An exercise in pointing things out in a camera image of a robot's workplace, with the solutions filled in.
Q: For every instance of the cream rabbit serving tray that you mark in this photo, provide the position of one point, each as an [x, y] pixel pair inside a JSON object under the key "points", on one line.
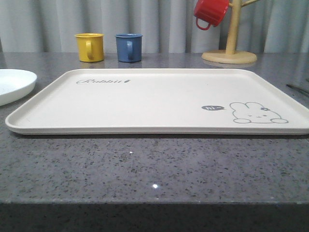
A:
{"points": [[172, 101]]}

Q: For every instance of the red enamel mug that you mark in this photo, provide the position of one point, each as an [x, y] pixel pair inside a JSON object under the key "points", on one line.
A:
{"points": [[210, 11]]}

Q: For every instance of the yellow enamel mug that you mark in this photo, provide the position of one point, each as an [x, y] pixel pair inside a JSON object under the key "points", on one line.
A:
{"points": [[90, 47]]}

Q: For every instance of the white round plate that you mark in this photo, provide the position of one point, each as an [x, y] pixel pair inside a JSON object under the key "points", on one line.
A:
{"points": [[15, 84]]}

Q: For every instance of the blue enamel mug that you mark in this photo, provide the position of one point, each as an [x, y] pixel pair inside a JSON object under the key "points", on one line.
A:
{"points": [[128, 47]]}

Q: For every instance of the silver metal fork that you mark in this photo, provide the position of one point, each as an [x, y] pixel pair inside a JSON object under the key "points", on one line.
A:
{"points": [[298, 88]]}

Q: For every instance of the wooden mug tree stand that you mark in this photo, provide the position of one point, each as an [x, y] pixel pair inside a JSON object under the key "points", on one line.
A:
{"points": [[230, 55]]}

